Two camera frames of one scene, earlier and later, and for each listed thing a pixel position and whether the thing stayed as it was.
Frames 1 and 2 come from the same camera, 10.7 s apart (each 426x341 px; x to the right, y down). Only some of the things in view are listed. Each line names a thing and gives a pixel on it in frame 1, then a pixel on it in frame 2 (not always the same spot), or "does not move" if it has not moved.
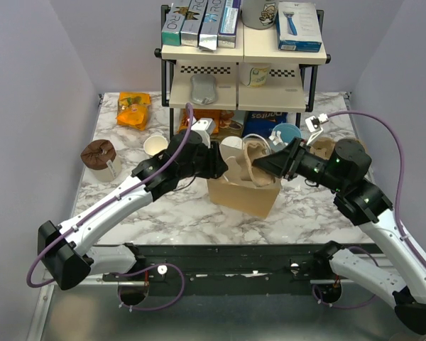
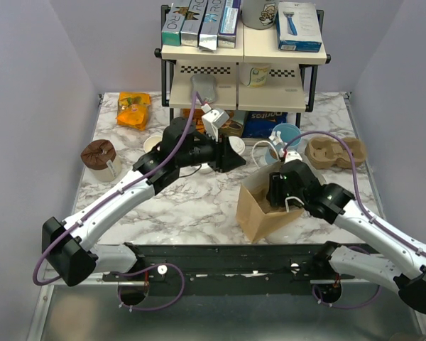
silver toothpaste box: [191, 26] does not move
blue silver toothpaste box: [211, 23] does not move
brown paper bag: [245, 187] → [259, 217]
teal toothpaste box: [174, 23] does not move
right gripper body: [316, 169] → [280, 195]
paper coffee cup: [154, 144] does not move
